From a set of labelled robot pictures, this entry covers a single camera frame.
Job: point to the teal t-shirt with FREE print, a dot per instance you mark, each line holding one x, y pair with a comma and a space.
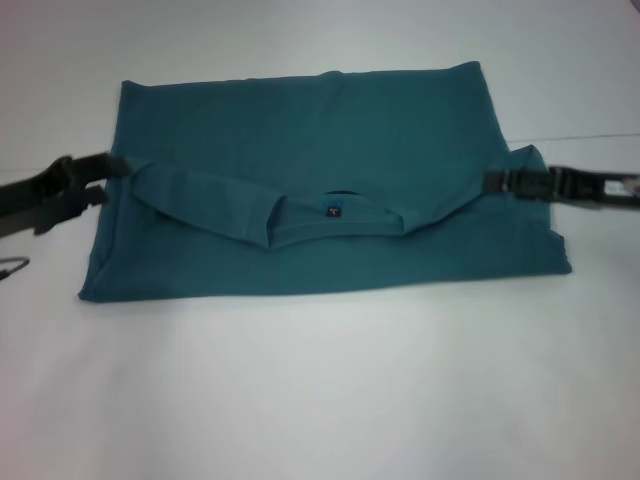
325, 150

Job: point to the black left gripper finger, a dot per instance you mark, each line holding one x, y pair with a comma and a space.
80, 202
105, 166

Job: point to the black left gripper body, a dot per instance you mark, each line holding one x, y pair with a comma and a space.
25, 200

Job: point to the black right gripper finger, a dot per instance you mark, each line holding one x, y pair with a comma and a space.
505, 182

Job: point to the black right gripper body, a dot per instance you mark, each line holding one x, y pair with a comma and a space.
595, 189

